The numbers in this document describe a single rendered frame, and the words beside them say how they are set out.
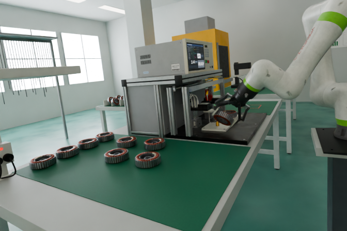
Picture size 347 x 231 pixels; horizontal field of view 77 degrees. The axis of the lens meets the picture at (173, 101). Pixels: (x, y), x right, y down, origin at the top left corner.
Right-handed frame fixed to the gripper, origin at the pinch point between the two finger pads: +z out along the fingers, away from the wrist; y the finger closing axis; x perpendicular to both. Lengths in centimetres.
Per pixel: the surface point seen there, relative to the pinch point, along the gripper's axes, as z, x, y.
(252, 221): 65, -5, 65
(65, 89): 519, 326, -387
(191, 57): -9.4, 22.1, -33.7
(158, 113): 16.8, -8.0, -32.7
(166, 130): 22.8, -10.8, -23.6
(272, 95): 51, 146, 61
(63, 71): -8, -39, -73
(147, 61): 7, 18, -58
